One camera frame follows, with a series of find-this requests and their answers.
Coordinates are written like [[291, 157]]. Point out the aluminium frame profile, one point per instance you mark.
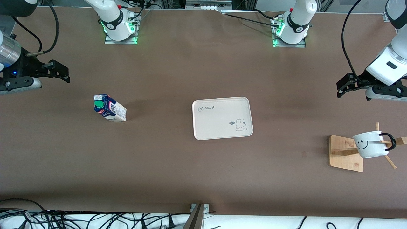
[[385, 17]]

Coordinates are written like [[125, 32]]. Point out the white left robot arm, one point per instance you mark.
[[297, 19]]

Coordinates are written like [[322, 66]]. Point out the white smiley face cup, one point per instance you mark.
[[372, 149]]

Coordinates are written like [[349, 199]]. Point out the metal corner bracket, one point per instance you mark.
[[206, 208]]

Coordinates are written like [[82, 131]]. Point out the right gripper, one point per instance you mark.
[[23, 67]]

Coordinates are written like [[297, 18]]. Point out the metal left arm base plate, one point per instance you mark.
[[286, 45]]

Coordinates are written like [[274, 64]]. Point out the brown table cover sheet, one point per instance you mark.
[[159, 159]]

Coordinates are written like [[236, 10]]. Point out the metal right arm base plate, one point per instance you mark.
[[127, 42]]

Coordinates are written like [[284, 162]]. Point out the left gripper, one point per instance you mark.
[[363, 78]]

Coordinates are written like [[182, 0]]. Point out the aluminium frame post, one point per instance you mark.
[[195, 219]]

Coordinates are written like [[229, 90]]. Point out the blue milk carton green cap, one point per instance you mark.
[[111, 109]]

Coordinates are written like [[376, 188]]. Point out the beige rabbit print tray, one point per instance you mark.
[[219, 121]]

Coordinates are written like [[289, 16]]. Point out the grey power strip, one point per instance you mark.
[[208, 5]]

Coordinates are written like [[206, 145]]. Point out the wooden mug stand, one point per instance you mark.
[[345, 159]]

